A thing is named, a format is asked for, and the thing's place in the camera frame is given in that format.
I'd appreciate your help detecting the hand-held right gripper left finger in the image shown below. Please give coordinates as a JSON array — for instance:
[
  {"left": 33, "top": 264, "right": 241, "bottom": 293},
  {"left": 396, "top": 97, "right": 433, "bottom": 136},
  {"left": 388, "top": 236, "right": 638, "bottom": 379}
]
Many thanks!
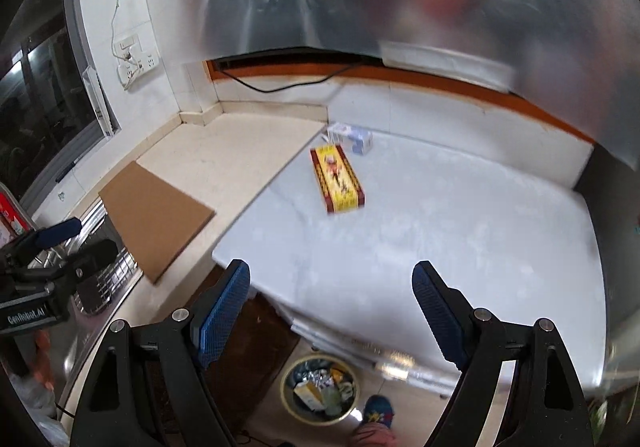
[{"left": 70, "top": 258, "right": 251, "bottom": 447}]

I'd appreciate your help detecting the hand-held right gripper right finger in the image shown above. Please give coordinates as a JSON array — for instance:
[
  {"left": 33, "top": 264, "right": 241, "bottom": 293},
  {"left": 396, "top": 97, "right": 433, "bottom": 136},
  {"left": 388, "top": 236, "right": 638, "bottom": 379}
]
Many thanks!
[{"left": 411, "top": 261, "right": 593, "bottom": 447}]

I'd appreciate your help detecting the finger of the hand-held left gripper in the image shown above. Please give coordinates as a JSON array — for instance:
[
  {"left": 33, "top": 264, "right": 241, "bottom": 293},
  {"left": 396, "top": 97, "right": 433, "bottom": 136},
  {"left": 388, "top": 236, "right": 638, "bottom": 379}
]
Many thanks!
[
  {"left": 17, "top": 239, "right": 119, "bottom": 296},
  {"left": 0, "top": 218, "right": 83, "bottom": 276}
]

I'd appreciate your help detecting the dark trash bin cream rim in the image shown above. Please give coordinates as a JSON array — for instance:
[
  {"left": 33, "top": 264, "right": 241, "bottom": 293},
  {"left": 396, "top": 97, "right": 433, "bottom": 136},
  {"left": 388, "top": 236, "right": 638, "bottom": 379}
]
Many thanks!
[{"left": 280, "top": 354, "right": 361, "bottom": 424}]

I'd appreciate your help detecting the red yellow box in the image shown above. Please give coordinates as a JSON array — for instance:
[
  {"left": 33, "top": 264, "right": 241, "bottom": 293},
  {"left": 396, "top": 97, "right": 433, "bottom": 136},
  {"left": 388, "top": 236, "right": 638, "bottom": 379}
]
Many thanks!
[{"left": 309, "top": 145, "right": 367, "bottom": 214}]

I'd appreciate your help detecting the person's left forearm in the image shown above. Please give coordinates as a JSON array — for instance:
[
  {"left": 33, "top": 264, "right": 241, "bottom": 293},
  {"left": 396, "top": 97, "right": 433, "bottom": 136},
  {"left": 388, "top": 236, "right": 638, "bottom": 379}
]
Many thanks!
[{"left": 32, "top": 329, "right": 57, "bottom": 393}]

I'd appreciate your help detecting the metal sink rack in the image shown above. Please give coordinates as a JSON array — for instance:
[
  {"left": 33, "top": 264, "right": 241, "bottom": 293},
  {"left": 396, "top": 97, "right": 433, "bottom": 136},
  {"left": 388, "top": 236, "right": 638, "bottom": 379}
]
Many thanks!
[{"left": 65, "top": 204, "right": 138, "bottom": 315}]

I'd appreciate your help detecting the red white package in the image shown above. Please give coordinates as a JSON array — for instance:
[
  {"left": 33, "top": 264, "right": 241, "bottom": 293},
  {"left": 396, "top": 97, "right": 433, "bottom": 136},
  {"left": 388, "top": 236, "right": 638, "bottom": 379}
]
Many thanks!
[{"left": 0, "top": 192, "right": 36, "bottom": 248}]

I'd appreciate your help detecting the brown wooden cabinet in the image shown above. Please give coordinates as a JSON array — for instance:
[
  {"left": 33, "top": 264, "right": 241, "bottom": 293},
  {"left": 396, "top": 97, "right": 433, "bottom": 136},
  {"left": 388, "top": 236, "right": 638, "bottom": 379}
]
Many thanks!
[{"left": 145, "top": 287, "right": 301, "bottom": 447}]

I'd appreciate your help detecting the brown cardboard sheet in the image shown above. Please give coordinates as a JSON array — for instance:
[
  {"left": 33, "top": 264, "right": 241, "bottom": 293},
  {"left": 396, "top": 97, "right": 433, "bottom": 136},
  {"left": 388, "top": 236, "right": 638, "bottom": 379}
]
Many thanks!
[{"left": 98, "top": 161, "right": 217, "bottom": 284}]

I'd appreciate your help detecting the white cabinet with ribbed door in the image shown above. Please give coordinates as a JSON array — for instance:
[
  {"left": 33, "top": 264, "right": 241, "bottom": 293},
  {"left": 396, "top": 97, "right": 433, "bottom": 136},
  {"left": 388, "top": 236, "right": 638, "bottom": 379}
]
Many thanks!
[{"left": 211, "top": 127, "right": 608, "bottom": 398}]

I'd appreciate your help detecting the white plastic bag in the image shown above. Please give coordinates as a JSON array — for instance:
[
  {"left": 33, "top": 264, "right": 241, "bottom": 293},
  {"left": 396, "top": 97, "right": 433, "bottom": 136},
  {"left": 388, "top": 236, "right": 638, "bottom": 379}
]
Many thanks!
[{"left": 10, "top": 372, "right": 66, "bottom": 447}]

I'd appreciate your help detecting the person's right blue shoe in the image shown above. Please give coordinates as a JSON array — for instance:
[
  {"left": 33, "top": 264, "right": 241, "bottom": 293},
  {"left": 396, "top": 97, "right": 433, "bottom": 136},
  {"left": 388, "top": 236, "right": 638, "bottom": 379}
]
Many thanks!
[{"left": 362, "top": 395, "right": 396, "bottom": 428}]

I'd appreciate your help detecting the window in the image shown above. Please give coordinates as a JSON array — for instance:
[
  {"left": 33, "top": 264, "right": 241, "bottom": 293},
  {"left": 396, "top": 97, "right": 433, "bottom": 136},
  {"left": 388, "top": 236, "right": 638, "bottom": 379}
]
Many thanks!
[{"left": 0, "top": 0, "right": 123, "bottom": 212}]

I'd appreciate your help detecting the white blue small box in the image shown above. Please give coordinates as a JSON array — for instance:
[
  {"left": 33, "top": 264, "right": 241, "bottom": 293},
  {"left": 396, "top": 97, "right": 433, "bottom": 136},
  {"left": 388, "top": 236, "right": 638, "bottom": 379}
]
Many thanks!
[{"left": 326, "top": 122, "right": 375, "bottom": 155}]

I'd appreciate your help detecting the grey refrigerator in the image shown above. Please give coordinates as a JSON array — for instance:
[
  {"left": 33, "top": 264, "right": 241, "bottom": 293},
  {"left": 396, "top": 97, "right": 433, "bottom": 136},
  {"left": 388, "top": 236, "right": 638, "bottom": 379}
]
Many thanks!
[{"left": 572, "top": 142, "right": 640, "bottom": 393}]

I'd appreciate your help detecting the brown wooden window sill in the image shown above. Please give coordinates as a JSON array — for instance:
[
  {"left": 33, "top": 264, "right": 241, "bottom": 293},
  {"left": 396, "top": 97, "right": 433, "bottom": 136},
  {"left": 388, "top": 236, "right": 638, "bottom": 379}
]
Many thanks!
[{"left": 205, "top": 58, "right": 596, "bottom": 145}]

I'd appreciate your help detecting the white wall socket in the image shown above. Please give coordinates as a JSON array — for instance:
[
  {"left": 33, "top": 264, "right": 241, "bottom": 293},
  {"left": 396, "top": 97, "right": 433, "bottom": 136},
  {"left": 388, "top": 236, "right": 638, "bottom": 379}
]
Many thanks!
[{"left": 112, "top": 34, "right": 161, "bottom": 88}]

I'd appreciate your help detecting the black cable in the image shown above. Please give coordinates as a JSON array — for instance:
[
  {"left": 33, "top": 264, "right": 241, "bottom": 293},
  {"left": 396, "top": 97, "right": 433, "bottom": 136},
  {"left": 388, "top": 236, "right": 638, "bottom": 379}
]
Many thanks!
[{"left": 220, "top": 61, "right": 386, "bottom": 94}]

